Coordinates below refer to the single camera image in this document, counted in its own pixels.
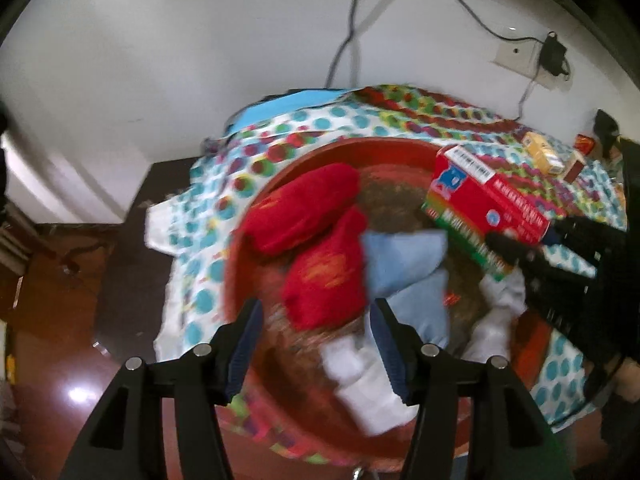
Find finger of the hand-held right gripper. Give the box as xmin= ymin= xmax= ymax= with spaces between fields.
xmin=544 ymin=215 xmax=603 ymax=276
xmin=486 ymin=231 xmax=553 ymax=281

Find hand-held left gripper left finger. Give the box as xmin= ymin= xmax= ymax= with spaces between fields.
xmin=60 ymin=298 xmax=264 ymax=480

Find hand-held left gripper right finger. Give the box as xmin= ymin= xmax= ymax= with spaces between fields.
xmin=371 ymin=298 xmax=576 ymax=480

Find white sock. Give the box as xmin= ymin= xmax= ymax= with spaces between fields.
xmin=462 ymin=269 xmax=527 ymax=362
xmin=319 ymin=332 xmax=422 ymax=437

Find light blue sock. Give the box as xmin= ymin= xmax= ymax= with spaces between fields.
xmin=386 ymin=269 xmax=452 ymax=350
xmin=361 ymin=229 xmax=449 ymax=297

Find red green medicine box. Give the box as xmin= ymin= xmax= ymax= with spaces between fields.
xmin=421 ymin=144 xmax=552 ymax=282

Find red sock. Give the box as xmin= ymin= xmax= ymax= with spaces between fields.
xmin=234 ymin=161 xmax=362 ymax=260
xmin=281 ymin=206 xmax=372 ymax=332

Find red plastic basin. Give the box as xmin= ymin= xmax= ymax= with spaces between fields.
xmin=224 ymin=136 xmax=557 ymax=467

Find dark red box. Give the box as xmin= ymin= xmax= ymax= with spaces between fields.
xmin=561 ymin=151 xmax=587 ymax=184

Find gold medicine box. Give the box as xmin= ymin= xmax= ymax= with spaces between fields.
xmin=521 ymin=131 xmax=559 ymax=177

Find dotted colourful tablecloth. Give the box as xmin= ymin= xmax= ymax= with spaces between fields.
xmin=146 ymin=83 xmax=630 ymax=463

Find black power adapter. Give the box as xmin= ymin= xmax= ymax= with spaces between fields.
xmin=536 ymin=31 xmax=572 ymax=80

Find blue sheet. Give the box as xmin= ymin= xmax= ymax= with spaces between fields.
xmin=226 ymin=88 xmax=352 ymax=137

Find black adapter cable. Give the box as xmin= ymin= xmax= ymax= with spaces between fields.
xmin=516 ymin=77 xmax=539 ymax=122

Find white wall plate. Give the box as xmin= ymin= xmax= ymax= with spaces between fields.
xmin=491 ymin=34 xmax=543 ymax=80

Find black looped cable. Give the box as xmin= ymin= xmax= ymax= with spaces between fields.
xmin=434 ymin=0 xmax=552 ymax=45

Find black monitor cable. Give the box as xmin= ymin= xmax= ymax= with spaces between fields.
xmin=324 ymin=0 xmax=377 ymax=89

